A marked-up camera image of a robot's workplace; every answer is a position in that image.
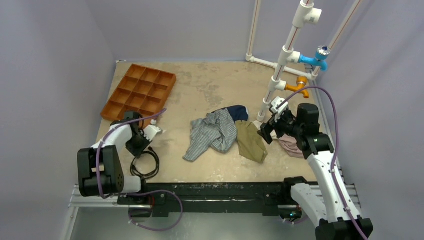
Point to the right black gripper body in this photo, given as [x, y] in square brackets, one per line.
[274, 125]

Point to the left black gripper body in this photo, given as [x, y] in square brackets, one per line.
[136, 144]

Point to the navy blue underwear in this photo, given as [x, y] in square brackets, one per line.
[238, 112]

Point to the grey striped underwear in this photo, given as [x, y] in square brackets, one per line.
[217, 130]

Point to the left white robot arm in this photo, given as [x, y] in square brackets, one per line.
[100, 173]

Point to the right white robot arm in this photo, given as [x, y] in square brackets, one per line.
[335, 216]

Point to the pink underwear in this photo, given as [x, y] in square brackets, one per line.
[289, 144]

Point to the olive green underwear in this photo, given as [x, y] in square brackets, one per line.
[250, 143]

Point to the orange plastic faucet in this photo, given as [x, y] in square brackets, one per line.
[301, 82]

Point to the orange compartment tray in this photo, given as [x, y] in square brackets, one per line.
[142, 89]

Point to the blue plastic faucet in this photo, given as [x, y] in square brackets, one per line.
[319, 59]

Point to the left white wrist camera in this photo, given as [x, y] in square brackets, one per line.
[152, 130]

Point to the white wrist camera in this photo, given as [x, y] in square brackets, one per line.
[152, 130]
[278, 105]

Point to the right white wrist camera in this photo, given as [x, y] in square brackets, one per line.
[278, 105]

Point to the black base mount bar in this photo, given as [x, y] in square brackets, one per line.
[270, 199]

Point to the white PVC pipe frame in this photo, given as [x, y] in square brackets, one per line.
[306, 13]

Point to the aluminium rail frame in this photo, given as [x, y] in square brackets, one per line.
[96, 202]

